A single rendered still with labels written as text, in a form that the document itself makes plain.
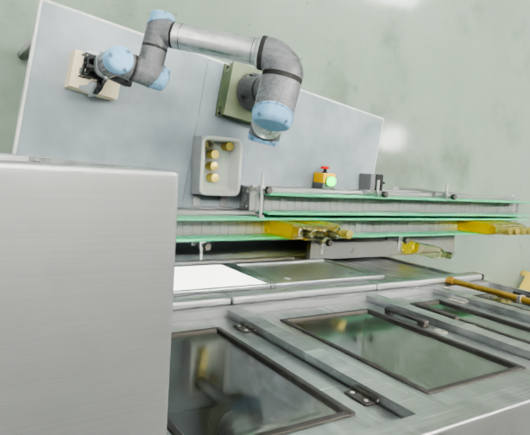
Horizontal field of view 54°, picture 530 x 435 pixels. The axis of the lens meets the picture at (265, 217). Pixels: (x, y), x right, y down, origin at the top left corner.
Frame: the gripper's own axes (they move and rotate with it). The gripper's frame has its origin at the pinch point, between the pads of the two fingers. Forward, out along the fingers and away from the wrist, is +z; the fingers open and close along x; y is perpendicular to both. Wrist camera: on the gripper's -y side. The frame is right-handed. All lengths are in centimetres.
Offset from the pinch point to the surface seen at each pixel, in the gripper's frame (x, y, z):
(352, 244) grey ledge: 41, -121, -8
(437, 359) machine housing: 59, -59, -108
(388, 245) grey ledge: 39, -144, -8
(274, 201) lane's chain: 29, -75, -8
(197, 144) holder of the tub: 13.8, -41.7, 1.1
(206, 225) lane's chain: 43, -48, -8
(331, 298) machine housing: 56, -66, -62
